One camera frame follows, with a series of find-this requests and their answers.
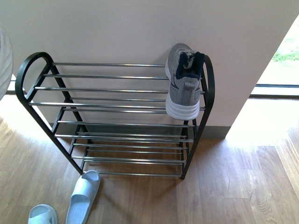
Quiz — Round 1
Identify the grey sneaker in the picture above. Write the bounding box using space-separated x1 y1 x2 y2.
165 43 205 120
0 24 14 99

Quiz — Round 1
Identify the light blue slipper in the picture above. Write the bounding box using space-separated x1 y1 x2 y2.
66 170 100 224
28 204 58 224

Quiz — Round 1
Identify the grey sneaker front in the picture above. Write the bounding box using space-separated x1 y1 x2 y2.
0 24 14 99

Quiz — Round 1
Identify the black metal shoe rack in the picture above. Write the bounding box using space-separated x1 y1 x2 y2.
15 52 215 179

